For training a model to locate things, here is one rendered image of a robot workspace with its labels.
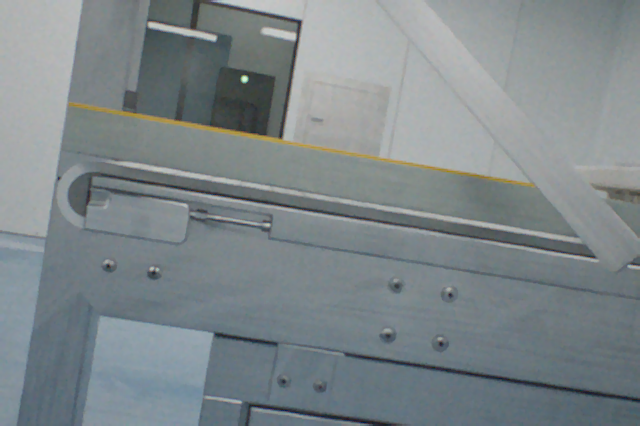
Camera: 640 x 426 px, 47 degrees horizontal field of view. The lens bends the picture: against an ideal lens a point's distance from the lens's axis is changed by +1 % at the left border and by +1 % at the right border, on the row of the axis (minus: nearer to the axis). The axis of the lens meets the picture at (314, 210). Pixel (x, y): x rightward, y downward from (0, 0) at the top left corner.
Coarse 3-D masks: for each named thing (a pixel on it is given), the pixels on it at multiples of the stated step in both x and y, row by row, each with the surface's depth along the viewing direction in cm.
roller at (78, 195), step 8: (80, 176) 52; (88, 176) 52; (112, 176) 55; (120, 176) 58; (72, 184) 52; (80, 184) 53; (88, 184) 53; (72, 192) 52; (80, 192) 53; (88, 192) 52; (72, 200) 53; (80, 200) 53; (88, 200) 52; (72, 208) 53; (80, 208) 53
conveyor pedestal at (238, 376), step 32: (224, 352) 57; (256, 352) 58; (224, 384) 58; (256, 384) 58; (352, 384) 58; (384, 384) 58; (416, 384) 59; (448, 384) 59; (480, 384) 59; (512, 384) 59; (544, 384) 60; (224, 416) 58; (256, 416) 59; (288, 416) 59; (320, 416) 59; (352, 416) 58; (384, 416) 59; (416, 416) 59; (448, 416) 59; (480, 416) 59; (512, 416) 59; (544, 416) 60; (576, 416) 60; (608, 416) 60
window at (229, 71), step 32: (160, 0) 535; (192, 0) 539; (160, 32) 537; (192, 32) 541; (224, 32) 545; (256, 32) 550; (288, 32) 554; (160, 64) 539; (192, 64) 543; (224, 64) 547; (256, 64) 552; (288, 64) 556; (160, 96) 541; (192, 96) 545; (224, 96) 549; (256, 96) 554; (288, 96) 558; (224, 128) 551; (256, 128) 556
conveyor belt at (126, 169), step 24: (72, 168) 53; (96, 168) 53; (120, 168) 53; (144, 168) 56; (240, 192) 54; (264, 192) 54; (288, 192) 56; (72, 216) 53; (360, 216) 55; (384, 216) 55; (408, 216) 55; (432, 216) 59; (504, 240) 56; (528, 240) 56; (552, 240) 56; (576, 240) 61
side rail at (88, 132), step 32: (96, 128) 51; (128, 128) 51; (160, 128) 52; (192, 128) 52; (128, 160) 52; (160, 160) 52; (192, 160) 52; (224, 160) 52; (256, 160) 52; (288, 160) 52; (320, 160) 52; (352, 160) 53; (320, 192) 53; (352, 192) 53; (384, 192) 53; (416, 192) 53; (448, 192) 53; (480, 192) 53; (512, 192) 54; (512, 224) 54; (544, 224) 54
